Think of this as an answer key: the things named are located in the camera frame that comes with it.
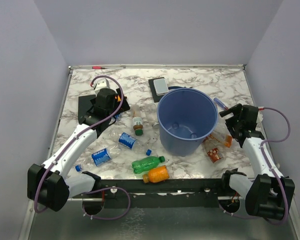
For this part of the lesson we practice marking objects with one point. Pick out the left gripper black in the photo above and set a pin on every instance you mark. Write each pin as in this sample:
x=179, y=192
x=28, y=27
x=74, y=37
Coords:
x=125, y=106

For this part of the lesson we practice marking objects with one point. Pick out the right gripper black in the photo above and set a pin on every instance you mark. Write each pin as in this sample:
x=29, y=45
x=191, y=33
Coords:
x=235, y=109

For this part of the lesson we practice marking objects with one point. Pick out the red cap clear bottle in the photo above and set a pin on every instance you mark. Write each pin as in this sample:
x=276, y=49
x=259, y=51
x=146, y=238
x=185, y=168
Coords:
x=212, y=151

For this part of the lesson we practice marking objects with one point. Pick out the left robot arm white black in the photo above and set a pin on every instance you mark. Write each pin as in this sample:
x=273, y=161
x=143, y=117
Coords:
x=47, y=183

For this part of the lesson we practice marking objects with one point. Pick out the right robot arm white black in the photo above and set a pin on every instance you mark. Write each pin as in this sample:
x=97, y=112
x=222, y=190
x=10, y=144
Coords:
x=270, y=194

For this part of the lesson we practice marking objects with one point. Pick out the blue plastic bin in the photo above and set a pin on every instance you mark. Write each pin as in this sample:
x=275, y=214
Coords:
x=186, y=117

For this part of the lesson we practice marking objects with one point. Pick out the brown coffee bottle green cap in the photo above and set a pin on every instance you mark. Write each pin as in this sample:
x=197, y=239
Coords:
x=137, y=122

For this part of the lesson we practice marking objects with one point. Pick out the blue red screwdriver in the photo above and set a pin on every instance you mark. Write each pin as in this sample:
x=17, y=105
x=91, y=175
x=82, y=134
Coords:
x=220, y=104

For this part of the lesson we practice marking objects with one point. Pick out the crushed pepsi bottle upper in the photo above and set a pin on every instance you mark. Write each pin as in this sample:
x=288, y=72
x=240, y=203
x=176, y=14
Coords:
x=127, y=141

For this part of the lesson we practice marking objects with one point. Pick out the crushed pepsi bottle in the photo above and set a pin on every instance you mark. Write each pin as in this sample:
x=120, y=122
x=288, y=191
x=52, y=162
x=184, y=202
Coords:
x=127, y=141
x=99, y=158

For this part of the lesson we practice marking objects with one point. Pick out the orange label crushed bottle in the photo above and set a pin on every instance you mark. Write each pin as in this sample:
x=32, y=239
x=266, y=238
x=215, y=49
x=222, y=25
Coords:
x=222, y=136

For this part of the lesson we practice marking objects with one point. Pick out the white device on black tray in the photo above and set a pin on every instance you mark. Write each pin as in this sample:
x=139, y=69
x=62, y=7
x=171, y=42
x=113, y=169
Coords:
x=158, y=88

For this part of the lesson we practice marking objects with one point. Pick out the black flat box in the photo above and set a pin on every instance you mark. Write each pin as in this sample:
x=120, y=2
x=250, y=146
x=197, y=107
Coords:
x=85, y=107

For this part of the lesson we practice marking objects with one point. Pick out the loose blue bottle cap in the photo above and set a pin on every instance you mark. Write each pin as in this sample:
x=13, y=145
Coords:
x=148, y=152

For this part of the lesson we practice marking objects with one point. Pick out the crushed pepsi bottle lower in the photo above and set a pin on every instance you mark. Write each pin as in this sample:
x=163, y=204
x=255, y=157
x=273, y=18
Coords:
x=99, y=158

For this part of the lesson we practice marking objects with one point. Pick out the green plastic bottle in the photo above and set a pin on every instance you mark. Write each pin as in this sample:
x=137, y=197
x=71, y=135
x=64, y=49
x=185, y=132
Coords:
x=146, y=164

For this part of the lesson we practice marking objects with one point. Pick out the orange juice bottle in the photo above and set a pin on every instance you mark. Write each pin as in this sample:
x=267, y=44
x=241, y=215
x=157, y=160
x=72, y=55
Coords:
x=156, y=175

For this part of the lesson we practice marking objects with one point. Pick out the black base bar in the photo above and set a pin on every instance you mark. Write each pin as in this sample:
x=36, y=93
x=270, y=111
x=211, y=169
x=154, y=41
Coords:
x=173, y=193

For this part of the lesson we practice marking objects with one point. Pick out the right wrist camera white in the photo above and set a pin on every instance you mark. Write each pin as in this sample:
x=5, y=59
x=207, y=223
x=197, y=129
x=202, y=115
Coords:
x=260, y=116

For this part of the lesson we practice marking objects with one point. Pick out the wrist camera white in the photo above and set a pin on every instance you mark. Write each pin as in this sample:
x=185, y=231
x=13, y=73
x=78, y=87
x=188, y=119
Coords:
x=101, y=83
x=260, y=116

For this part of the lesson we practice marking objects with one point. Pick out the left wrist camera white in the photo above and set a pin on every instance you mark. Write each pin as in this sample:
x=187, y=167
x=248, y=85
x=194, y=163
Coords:
x=101, y=83

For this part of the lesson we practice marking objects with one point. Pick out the red marker on rail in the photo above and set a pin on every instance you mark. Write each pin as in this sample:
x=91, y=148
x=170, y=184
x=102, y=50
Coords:
x=98, y=68

